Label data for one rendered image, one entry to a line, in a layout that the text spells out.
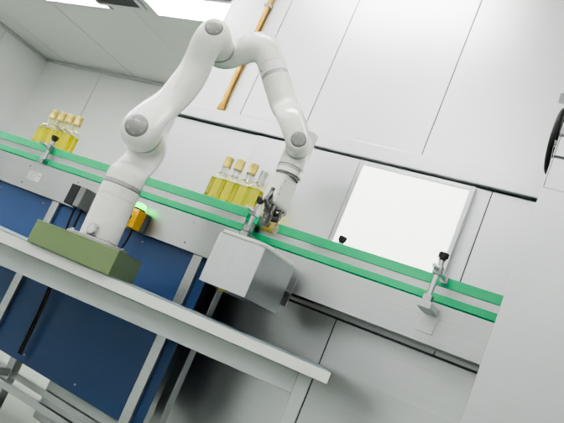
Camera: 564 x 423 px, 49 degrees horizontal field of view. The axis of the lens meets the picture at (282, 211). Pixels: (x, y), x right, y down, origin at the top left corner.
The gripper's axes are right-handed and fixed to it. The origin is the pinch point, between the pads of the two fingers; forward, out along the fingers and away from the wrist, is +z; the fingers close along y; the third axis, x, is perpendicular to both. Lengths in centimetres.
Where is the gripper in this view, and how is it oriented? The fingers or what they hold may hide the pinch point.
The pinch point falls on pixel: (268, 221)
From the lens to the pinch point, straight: 189.1
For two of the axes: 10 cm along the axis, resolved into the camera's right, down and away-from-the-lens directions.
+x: 8.3, 2.2, -5.1
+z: -3.7, 9.1, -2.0
